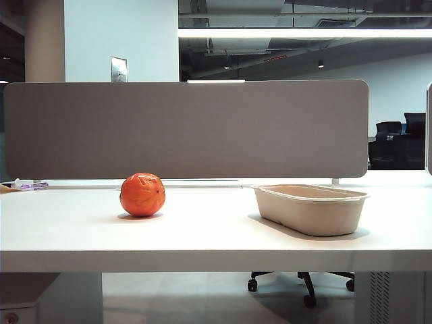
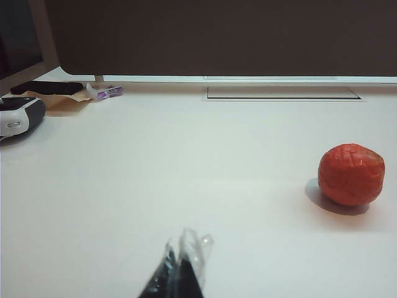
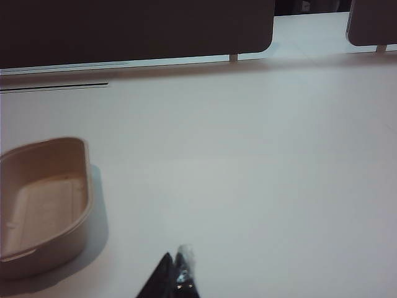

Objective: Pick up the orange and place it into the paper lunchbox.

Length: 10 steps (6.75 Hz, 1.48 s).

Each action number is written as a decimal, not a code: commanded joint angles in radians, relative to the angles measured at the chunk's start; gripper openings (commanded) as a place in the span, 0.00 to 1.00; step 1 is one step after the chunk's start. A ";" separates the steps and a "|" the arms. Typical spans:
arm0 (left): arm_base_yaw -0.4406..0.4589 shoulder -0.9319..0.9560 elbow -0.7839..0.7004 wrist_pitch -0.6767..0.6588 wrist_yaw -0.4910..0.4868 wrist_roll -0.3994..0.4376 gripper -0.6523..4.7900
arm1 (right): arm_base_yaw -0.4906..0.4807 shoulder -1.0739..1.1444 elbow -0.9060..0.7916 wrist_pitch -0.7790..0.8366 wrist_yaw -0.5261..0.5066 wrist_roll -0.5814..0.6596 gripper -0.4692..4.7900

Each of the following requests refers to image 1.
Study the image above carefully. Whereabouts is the orange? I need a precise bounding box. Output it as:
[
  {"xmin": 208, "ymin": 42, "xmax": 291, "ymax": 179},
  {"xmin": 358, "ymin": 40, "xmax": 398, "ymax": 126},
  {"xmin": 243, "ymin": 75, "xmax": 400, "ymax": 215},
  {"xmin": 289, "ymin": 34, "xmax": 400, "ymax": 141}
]
[{"xmin": 119, "ymin": 172, "xmax": 167, "ymax": 218}]

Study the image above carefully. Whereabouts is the beige paper lunchbox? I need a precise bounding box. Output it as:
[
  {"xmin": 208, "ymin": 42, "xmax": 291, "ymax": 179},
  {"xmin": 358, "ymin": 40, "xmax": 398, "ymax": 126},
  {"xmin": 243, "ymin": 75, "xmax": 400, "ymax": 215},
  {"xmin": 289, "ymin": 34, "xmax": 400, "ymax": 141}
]
[{"xmin": 251, "ymin": 184, "xmax": 371, "ymax": 237}]

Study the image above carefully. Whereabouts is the wide grey desk divider panel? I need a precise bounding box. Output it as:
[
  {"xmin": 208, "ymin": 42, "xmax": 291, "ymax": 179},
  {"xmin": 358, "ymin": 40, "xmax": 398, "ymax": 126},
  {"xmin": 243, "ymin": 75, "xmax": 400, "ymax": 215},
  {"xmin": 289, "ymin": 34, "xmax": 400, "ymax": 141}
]
[{"xmin": 3, "ymin": 80, "xmax": 369, "ymax": 180}]

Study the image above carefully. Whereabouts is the short white light bar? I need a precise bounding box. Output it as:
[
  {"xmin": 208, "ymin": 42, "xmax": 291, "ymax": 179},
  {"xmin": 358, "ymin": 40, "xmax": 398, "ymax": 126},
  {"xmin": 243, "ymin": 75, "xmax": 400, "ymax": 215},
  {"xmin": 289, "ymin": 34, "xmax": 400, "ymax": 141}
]
[{"xmin": 187, "ymin": 79, "xmax": 246, "ymax": 84}]

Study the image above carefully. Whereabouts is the black office chair wheel base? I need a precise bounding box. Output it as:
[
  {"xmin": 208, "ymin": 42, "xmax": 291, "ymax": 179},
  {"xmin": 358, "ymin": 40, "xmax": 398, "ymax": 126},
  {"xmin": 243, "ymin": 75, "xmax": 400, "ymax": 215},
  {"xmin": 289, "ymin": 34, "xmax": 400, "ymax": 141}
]
[{"xmin": 247, "ymin": 271, "xmax": 356, "ymax": 308}]

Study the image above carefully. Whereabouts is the long white ceiling light strip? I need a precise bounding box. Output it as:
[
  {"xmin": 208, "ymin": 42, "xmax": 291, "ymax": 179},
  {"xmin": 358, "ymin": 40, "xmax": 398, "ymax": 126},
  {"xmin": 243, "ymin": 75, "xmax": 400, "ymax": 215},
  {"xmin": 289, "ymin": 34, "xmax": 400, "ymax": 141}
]
[{"xmin": 178, "ymin": 28, "xmax": 432, "ymax": 38}]

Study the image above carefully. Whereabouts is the low black office chair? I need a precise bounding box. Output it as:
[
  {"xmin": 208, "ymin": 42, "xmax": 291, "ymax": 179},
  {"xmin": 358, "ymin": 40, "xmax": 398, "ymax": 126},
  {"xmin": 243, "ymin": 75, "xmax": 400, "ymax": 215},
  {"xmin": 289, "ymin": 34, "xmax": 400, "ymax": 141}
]
[{"xmin": 368, "ymin": 121, "xmax": 404, "ymax": 170}]

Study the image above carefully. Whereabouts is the purple and white packet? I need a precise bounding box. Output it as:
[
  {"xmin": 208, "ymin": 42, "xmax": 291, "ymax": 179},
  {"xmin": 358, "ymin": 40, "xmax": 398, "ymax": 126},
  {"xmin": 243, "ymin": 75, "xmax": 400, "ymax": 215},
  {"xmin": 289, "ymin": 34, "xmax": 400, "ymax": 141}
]
[{"xmin": 11, "ymin": 178, "xmax": 49, "ymax": 191}]

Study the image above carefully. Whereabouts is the plain white desk leg panel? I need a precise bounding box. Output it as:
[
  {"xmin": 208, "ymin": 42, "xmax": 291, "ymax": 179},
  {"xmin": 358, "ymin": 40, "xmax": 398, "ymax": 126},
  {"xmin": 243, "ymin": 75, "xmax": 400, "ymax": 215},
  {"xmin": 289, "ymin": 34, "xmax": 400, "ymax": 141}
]
[{"xmin": 37, "ymin": 272, "xmax": 103, "ymax": 324}]

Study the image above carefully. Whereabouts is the tall black office chair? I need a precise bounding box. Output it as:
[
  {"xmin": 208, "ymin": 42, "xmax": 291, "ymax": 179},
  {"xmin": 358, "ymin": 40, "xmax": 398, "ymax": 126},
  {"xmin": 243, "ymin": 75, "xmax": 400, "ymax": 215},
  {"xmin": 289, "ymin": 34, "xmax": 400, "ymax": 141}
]
[{"xmin": 402, "ymin": 112, "xmax": 427, "ymax": 170}]

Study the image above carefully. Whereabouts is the grey divider panel with white edge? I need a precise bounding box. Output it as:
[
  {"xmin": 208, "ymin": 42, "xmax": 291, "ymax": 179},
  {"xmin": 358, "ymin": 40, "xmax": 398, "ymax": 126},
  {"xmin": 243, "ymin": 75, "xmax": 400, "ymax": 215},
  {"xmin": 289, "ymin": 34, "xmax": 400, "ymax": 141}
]
[{"xmin": 425, "ymin": 80, "xmax": 432, "ymax": 176}]

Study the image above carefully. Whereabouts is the perforated white desk leg panel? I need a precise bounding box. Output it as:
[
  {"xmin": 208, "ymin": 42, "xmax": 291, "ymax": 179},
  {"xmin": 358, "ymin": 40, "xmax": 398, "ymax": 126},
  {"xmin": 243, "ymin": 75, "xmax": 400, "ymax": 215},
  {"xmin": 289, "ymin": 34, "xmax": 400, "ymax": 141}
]
[{"xmin": 354, "ymin": 271, "xmax": 432, "ymax": 324}]

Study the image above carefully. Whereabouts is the white under-desk cabinet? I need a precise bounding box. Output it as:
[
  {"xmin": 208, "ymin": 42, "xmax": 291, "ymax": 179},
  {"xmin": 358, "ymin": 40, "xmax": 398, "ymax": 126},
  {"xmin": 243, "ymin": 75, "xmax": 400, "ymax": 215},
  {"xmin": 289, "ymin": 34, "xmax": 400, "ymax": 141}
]
[{"xmin": 0, "ymin": 272, "xmax": 61, "ymax": 324}]

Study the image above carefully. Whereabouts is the metal wall switch plate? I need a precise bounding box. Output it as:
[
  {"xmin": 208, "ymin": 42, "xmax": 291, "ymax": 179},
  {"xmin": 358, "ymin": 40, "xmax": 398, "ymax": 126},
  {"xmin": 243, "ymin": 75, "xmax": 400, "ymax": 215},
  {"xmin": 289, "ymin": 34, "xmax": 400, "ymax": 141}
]
[{"xmin": 110, "ymin": 56, "xmax": 128, "ymax": 83}]

